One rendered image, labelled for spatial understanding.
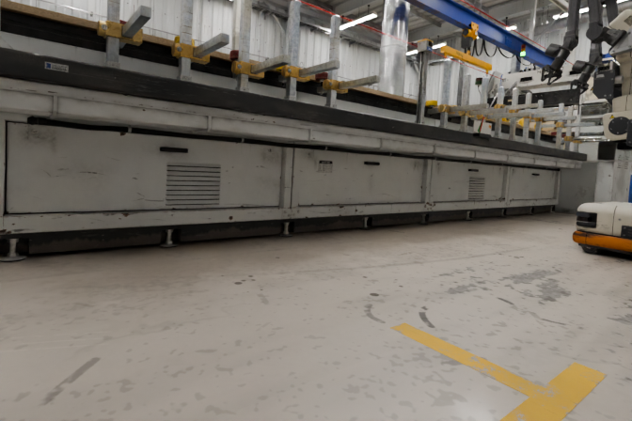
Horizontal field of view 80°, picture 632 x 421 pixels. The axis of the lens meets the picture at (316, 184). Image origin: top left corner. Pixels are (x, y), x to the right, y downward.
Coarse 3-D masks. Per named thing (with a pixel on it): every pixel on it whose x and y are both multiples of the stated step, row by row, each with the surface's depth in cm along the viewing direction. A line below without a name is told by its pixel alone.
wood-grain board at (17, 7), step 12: (24, 12) 128; (36, 12) 130; (48, 12) 132; (72, 24) 138; (84, 24) 139; (96, 24) 141; (144, 36) 152; (228, 60) 176; (252, 60) 182; (276, 72) 194; (384, 96) 241; (396, 96) 248; (492, 120) 327
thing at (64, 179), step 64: (128, 64) 151; (192, 64) 167; (0, 128) 129; (64, 128) 143; (448, 128) 292; (0, 192) 130; (64, 192) 144; (128, 192) 158; (192, 192) 175; (256, 192) 196; (320, 192) 222; (384, 192) 257; (448, 192) 304; (512, 192) 374
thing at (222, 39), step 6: (216, 36) 128; (222, 36) 125; (228, 36) 126; (204, 42) 136; (210, 42) 132; (216, 42) 128; (222, 42) 126; (228, 42) 126; (198, 48) 141; (204, 48) 136; (210, 48) 133; (216, 48) 133; (198, 54) 141; (204, 54) 141
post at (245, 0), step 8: (248, 0) 158; (248, 8) 158; (240, 16) 160; (248, 16) 159; (240, 24) 160; (248, 24) 159; (240, 32) 160; (248, 32) 159; (240, 40) 159; (248, 40) 159; (240, 48) 159; (248, 48) 160; (240, 56) 159; (248, 56) 160; (240, 80) 159
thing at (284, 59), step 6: (270, 60) 148; (276, 60) 144; (282, 60) 141; (288, 60) 142; (252, 66) 160; (258, 66) 156; (264, 66) 151; (270, 66) 148; (276, 66) 147; (252, 72) 160; (258, 72) 160; (234, 78) 174
